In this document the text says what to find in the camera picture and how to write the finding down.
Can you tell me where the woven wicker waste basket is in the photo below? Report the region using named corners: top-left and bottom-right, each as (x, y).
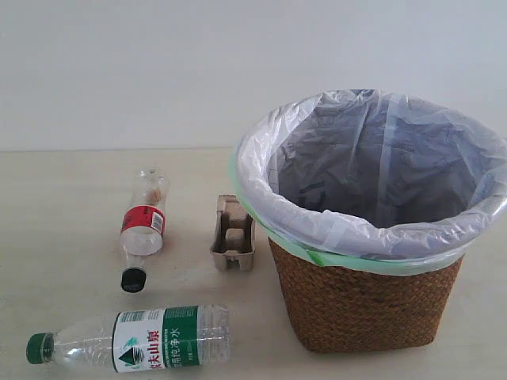
top-left (269, 241), bottom-right (462, 353)

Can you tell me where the green label water bottle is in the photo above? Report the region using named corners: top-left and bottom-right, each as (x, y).
top-left (26, 305), bottom-right (231, 373)

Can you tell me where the red label clear bottle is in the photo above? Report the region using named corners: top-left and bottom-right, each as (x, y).
top-left (119, 168), bottom-right (169, 293)

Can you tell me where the white plastic bin liner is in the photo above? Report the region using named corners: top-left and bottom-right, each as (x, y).
top-left (231, 89), bottom-right (506, 276)

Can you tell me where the brown cardboard pulp tray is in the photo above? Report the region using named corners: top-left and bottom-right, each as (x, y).
top-left (210, 195), bottom-right (255, 272)

